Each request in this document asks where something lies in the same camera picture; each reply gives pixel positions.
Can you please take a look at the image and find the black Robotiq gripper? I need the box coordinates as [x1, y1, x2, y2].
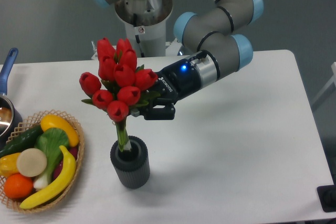
[130, 60, 201, 121]

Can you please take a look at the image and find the red tulip bouquet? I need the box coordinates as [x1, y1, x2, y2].
[79, 38, 159, 152]

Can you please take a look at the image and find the dark grey ribbed vase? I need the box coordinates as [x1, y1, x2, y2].
[110, 136, 150, 189]

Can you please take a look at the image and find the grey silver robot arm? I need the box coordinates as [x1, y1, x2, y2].
[95, 0, 264, 120]

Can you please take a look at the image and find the dark red eggplant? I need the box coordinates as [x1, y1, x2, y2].
[53, 146, 78, 180]

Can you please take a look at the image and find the green bok choy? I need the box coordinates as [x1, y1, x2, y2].
[34, 127, 69, 190]

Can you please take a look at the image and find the yellow squash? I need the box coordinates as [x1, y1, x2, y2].
[40, 114, 79, 147]

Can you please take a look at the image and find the yellow banana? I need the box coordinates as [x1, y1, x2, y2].
[19, 145, 76, 209]

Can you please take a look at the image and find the green cucumber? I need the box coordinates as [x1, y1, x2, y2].
[1, 124, 43, 157]

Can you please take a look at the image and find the beige round slice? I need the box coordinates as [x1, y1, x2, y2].
[16, 148, 47, 177]

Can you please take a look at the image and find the yellow bell pepper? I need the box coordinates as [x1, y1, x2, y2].
[1, 153, 20, 177]

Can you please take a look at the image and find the orange fruit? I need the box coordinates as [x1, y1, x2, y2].
[4, 173, 33, 199]

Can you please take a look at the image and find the woven wicker basket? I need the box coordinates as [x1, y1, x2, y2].
[1, 110, 85, 214]

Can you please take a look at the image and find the black device at edge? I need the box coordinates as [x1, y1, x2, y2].
[317, 185, 335, 212]

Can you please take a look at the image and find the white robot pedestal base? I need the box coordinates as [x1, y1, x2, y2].
[91, 14, 184, 61]

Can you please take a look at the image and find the blue handled saucepan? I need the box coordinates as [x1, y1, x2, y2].
[1, 48, 23, 149]

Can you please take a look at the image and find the white metal frame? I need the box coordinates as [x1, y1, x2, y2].
[311, 62, 335, 112]

